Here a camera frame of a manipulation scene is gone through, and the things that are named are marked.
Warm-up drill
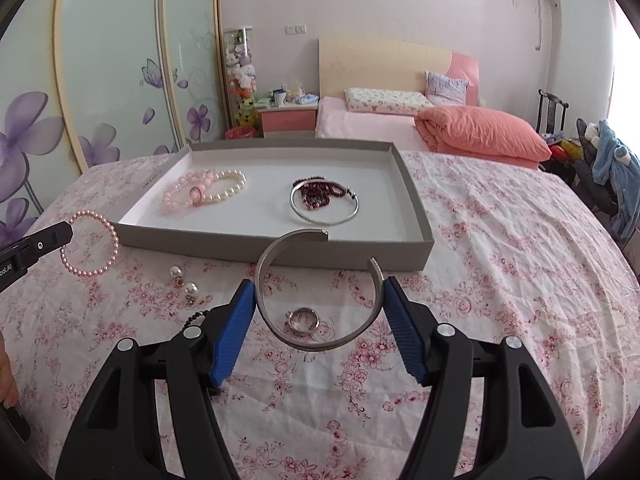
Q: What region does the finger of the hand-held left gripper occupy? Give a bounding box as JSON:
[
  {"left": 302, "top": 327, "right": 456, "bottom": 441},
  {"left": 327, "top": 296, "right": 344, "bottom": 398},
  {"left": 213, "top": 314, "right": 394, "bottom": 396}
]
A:
[{"left": 0, "top": 222, "right": 75, "bottom": 272}]

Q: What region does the white pearl bracelet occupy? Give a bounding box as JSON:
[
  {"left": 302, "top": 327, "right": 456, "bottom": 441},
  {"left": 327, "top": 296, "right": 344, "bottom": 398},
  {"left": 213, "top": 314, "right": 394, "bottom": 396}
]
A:
[{"left": 200, "top": 169, "right": 248, "bottom": 206}]

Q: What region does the glass tube of plush toys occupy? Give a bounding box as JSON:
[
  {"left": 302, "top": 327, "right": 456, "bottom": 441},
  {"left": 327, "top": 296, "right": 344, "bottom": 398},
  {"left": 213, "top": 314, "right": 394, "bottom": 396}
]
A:
[{"left": 222, "top": 27, "right": 259, "bottom": 131}]

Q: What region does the dark red bead necklace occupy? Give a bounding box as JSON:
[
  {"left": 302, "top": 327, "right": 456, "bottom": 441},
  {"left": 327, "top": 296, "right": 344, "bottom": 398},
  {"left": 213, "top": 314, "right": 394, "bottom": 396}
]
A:
[{"left": 292, "top": 176, "right": 357, "bottom": 211}]

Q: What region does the grey office chair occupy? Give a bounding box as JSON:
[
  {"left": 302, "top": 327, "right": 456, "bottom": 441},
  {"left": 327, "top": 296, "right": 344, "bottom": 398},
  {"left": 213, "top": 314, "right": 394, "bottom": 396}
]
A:
[{"left": 574, "top": 119, "right": 621, "bottom": 213}]

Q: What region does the bed with pink sheet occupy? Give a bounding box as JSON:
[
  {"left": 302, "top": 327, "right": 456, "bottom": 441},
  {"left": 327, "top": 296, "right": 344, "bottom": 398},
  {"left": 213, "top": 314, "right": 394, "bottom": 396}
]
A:
[{"left": 315, "top": 96, "right": 543, "bottom": 171}]

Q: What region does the grey cardboard tray box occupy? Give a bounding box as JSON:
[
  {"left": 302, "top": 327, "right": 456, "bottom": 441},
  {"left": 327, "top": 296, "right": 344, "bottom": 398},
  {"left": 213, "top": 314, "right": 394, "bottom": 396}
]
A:
[{"left": 109, "top": 140, "right": 435, "bottom": 272}]

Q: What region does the beige and pink headboard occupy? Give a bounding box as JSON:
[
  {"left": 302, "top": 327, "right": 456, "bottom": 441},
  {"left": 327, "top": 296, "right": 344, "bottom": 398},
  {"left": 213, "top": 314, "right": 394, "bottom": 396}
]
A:
[{"left": 318, "top": 36, "right": 480, "bottom": 108}]

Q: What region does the black bead bracelet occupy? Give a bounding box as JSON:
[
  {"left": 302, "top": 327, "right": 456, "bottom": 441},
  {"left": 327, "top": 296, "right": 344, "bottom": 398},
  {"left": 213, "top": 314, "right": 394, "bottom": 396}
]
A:
[{"left": 181, "top": 307, "right": 211, "bottom": 333}]

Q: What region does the small pink pearl bracelet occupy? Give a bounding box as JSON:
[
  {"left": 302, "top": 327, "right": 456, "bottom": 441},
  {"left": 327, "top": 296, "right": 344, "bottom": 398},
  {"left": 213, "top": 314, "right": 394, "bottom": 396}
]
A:
[{"left": 60, "top": 211, "right": 118, "bottom": 277}]

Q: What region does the pink curtain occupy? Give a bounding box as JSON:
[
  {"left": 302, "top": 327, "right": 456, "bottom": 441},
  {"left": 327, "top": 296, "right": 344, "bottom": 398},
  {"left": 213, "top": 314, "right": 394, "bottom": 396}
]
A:
[{"left": 607, "top": 0, "right": 640, "bottom": 141}]

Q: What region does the person's left hand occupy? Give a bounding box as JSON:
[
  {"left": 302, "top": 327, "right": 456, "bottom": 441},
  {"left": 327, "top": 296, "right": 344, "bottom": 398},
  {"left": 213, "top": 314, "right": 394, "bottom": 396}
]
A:
[{"left": 0, "top": 335, "right": 21, "bottom": 408}]

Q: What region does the silver ring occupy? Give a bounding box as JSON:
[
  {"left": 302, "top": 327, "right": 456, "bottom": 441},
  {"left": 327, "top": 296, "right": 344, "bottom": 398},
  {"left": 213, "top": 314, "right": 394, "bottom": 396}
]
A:
[{"left": 286, "top": 307, "right": 321, "bottom": 336}]

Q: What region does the floral print pillow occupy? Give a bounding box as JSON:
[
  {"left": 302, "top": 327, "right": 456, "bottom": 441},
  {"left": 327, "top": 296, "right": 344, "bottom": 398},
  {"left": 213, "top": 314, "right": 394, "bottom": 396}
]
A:
[{"left": 345, "top": 87, "right": 435, "bottom": 115}]

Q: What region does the dark wooden chair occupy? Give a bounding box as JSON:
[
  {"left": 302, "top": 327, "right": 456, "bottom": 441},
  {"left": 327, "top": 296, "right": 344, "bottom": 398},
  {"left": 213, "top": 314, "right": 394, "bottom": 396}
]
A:
[{"left": 537, "top": 89, "right": 569, "bottom": 133}]

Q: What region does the lilac pillow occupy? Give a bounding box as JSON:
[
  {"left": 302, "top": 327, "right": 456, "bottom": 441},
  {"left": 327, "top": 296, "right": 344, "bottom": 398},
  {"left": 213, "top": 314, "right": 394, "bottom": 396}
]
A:
[{"left": 425, "top": 71, "right": 471, "bottom": 107}]

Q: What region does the silver cuff bangle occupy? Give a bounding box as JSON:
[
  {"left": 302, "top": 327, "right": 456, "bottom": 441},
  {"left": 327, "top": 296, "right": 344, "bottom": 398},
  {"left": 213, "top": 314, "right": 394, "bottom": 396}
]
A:
[{"left": 254, "top": 228, "right": 386, "bottom": 352}]

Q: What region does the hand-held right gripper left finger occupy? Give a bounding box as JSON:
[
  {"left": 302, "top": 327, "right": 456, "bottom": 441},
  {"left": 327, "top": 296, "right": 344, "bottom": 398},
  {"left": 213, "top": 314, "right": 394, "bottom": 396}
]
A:
[{"left": 55, "top": 277, "right": 257, "bottom": 480}]

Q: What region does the orange duvet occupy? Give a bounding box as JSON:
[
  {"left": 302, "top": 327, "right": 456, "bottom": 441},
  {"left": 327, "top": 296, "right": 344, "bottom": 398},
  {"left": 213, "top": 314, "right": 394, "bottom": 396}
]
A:
[{"left": 415, "top": 105, "right": 553, "bottom": 168}]

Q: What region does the thin silver round bangle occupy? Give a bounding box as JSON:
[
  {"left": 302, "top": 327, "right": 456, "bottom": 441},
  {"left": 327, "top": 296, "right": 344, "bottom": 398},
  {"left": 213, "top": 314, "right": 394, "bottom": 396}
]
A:
[{"left": 290, "top": 182, "right": 360, "bottom": 225}]

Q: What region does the chunky pink bead bracelet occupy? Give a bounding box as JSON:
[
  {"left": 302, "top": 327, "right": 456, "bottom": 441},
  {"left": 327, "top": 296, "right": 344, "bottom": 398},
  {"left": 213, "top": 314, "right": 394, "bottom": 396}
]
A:
[{"left": 161, "top": 170, "right": 217, "bottom": 212}]

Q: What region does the wardrobe with flower glass doors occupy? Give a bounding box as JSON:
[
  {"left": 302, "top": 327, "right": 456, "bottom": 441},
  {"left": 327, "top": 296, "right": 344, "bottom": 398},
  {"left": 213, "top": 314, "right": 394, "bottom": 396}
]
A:
[{"left": 0, "top": 0, "right": 231, "bottom": 248}]

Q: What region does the pink nightstand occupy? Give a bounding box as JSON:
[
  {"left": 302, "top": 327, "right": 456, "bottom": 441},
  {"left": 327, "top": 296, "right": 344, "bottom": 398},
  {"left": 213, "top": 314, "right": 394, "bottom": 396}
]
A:
[{"left": 257, "top": 102, "right": 319, "bottom": 138}]

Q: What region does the pink floral tablecloth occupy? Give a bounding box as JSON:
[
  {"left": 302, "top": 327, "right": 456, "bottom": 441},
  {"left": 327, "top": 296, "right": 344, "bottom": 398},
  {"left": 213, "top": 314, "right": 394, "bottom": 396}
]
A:
[{"left": 0, "top": 152, "right": 640, "bottom": 480}]

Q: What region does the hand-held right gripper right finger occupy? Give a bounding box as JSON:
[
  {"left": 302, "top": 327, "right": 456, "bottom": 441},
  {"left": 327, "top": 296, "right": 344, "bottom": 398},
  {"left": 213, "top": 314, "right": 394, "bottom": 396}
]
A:
[{"left": 382, "top": 275, "right": 586, "bottom": 480}]

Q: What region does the blue garment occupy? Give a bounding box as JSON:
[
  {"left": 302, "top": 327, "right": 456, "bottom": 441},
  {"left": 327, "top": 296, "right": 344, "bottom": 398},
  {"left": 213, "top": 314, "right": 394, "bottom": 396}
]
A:
[{"left": 592, "top": 120, "right": 639, "bottom": 247}]

